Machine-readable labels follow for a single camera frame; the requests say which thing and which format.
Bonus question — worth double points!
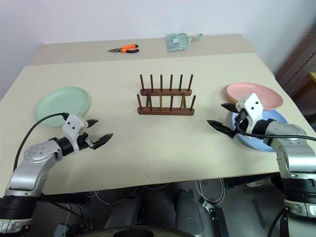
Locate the white cable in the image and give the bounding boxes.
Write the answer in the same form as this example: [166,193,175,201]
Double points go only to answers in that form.
[194,178,226,206]
[93,184,139,206]

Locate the dark rounded shape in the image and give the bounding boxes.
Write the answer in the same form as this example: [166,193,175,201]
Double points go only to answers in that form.
[175,189,211,237]

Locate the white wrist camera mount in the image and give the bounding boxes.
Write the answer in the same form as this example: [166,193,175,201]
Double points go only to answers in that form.
[61,114,89,154]
[235,93,265,134]

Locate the pink plate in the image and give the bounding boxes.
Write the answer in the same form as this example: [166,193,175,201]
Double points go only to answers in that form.
[226,82,284,111]

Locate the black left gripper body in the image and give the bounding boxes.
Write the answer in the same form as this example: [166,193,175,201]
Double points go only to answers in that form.
[77,125,94,151]

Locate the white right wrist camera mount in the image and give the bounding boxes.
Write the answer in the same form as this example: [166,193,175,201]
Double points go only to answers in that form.
[235,93,265,134]

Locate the green plate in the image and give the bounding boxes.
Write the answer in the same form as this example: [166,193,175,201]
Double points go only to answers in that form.
[34,85,91,128]

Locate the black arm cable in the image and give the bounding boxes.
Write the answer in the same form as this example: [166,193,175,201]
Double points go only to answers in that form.
[234,115,316,143]
[13,112,70,174]

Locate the black table frame bar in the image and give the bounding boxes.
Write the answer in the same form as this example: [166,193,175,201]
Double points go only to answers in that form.
[37,193,90,206]

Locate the blue plate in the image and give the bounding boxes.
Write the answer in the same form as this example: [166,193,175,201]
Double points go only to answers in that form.
[231,109,290,153]

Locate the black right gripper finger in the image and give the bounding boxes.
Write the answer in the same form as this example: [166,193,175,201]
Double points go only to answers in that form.
[221,103,239,113]
[206,119,235,139]

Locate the clear bag with green item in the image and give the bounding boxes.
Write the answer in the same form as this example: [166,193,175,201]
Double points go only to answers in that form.
[164,33,204,53]

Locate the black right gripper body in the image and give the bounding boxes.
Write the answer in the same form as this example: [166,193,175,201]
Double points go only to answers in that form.
[230,108,249,138]

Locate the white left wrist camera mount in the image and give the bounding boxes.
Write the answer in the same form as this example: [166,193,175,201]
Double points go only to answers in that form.
[61,114,89,154]

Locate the orange handled pliers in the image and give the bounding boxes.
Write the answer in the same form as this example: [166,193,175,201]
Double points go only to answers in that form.
[107,43,140,54]

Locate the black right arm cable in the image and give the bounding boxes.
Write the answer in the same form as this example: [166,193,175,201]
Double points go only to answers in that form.
[234,115,316,143]

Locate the wooden dish rack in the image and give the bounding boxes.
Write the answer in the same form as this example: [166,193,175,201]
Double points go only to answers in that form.
[136,74,198,116]

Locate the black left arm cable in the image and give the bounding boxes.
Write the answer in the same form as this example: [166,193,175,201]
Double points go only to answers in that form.
[13,112,70,174]

